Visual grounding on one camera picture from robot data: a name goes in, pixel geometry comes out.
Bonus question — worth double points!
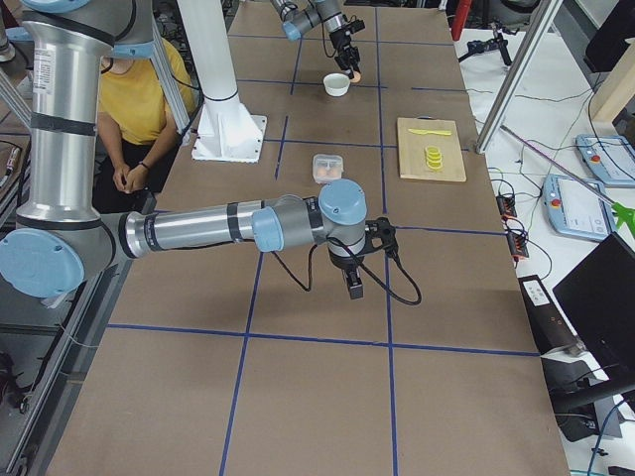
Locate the black box with label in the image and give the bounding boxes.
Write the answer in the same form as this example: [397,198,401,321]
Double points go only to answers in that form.
[518,275,584,357]

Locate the reacher grabber stick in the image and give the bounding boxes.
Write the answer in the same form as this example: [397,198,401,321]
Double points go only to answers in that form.
[500,125,635,235]

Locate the wooden cutting board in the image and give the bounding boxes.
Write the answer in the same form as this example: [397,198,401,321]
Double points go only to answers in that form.
[397,117,466,182]

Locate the yellow lemon slices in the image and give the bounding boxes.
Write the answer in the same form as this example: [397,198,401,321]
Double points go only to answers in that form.
[425,146,444,172]

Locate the white bowl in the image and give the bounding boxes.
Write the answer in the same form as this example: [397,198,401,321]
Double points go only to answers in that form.
[322,73,351,97]

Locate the clear plastic egg box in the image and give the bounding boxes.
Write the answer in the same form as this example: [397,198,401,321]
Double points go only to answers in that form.
[313,154,344,184]

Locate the yellow plastic knife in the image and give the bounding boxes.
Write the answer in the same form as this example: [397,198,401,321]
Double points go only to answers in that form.
[408,128,452,137]

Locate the red object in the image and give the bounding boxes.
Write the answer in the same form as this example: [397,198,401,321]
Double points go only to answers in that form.
[450,0,472,42]

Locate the teach pendant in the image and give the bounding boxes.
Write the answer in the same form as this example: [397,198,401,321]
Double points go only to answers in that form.
[543,174,617,242]
[575,135,634,188]

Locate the person in yellow shirt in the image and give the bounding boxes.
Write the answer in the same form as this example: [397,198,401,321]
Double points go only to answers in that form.
[92,59,182,214]

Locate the aluminium frame post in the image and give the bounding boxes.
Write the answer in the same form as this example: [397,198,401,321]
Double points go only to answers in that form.
[475,0,563,154]

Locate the black tripod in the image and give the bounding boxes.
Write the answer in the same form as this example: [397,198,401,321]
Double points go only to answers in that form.
[458,21,519,66]

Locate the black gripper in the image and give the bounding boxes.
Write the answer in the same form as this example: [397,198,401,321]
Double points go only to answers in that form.
[328,28,361,74]
[328,242,371,299]

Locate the black monitor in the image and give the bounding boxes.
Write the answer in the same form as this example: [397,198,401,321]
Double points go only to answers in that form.
[554,233,634,371]

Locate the orange power strip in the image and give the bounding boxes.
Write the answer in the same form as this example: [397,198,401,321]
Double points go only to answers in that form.
[496,194,517,219]
[507,228,529,262]

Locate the far teach pendant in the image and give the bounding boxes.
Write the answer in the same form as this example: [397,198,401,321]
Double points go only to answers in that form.
[575,135,634,188]

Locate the near teach pendant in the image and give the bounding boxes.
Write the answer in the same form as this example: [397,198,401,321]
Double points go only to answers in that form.
[543,174,617,242]

